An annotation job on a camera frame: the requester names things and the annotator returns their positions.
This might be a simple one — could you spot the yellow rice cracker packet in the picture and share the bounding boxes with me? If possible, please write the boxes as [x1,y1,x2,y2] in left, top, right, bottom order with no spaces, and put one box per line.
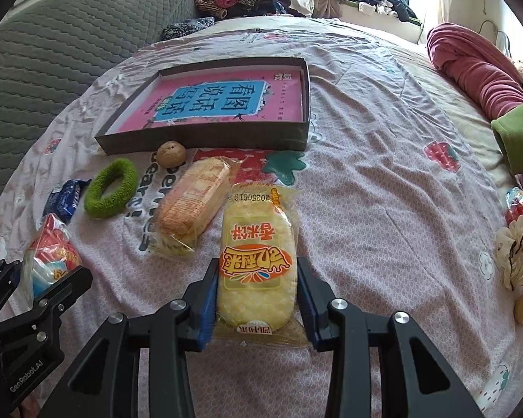
[215,182,307,347]

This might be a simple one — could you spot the grey quilted headboard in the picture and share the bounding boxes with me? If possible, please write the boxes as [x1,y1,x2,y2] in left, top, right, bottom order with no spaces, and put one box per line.
[0,0,195,195]

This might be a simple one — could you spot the orange biscuit packet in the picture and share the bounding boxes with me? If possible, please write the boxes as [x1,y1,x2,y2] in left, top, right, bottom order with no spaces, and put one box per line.
[152,157,242,257]

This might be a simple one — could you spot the pink strawberry bed sheet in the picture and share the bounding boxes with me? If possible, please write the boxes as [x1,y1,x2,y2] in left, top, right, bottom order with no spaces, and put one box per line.
[0,18,523,417]

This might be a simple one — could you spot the pink rolled blanket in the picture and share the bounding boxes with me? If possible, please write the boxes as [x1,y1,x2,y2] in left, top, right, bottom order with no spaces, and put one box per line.
[426,23,523,185]

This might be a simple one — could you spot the small candy packet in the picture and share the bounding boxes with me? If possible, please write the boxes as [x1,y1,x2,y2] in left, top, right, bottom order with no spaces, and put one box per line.
[506,187,523,224]

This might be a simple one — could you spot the brown walnut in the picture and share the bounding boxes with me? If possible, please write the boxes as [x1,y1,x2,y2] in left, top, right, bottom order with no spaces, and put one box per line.
[156,141,187,168]

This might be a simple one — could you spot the blue cookie packet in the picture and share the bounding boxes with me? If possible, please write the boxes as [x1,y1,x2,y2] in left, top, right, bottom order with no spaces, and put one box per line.
[42,179,91,225]

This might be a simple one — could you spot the cream scrunchie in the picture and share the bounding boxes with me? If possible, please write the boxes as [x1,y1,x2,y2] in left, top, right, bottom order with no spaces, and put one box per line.
[492,212,523,325]

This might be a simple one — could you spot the dark patterned pillow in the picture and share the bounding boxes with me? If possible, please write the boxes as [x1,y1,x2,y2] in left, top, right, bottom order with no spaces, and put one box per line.
[159,16,215,41]

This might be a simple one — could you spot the green fuzzy hair ring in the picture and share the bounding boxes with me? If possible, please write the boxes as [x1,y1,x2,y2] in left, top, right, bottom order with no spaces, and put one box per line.
[84,157,140,220]

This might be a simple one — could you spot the red white snack packet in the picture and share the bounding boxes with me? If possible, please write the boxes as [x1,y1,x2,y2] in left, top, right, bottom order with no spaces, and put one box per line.
[21,214,82,304]

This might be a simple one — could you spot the dark shallow cardboard box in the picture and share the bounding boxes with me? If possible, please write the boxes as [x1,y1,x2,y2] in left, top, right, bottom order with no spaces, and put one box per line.
[95,57,311,155]

